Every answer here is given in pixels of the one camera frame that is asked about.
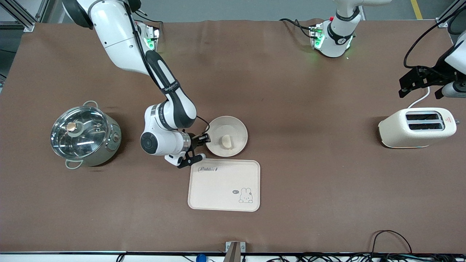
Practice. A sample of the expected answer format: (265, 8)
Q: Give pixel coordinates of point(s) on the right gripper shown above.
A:
(196, 140)

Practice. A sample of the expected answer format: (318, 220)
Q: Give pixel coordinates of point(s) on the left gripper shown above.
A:
(435, 74)

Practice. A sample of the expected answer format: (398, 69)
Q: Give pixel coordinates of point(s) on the small pale bun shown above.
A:
(226, 142)

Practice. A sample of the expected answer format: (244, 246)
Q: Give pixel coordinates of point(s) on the round cream plate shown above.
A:
(236, 129)

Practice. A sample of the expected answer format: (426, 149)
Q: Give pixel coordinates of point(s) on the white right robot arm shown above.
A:
(116, 40)

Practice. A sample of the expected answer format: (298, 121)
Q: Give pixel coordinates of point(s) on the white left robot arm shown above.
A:
(336, 40)

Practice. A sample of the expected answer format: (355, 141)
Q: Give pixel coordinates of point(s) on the cream rabbit print tray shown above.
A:
(218, 189)

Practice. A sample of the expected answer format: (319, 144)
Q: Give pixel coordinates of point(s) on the cream two-slot toaster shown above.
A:
(395, 133)

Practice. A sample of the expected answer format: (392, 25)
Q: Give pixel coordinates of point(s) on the pale green electric pot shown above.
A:
(109, 145)

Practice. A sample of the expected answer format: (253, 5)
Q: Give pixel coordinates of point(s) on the brown table cover cloth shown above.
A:
(291, 109)

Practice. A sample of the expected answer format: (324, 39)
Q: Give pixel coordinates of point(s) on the blue round knob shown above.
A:
(201, 258)

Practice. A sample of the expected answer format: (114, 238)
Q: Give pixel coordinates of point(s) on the glass pot lid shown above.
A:
(78, 133)

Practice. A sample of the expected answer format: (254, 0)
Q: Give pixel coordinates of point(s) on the aluminium frame profile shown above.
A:
(447, 16)
(22, 18)

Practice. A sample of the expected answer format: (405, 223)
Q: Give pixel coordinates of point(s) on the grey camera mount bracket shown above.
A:
(235, 253)

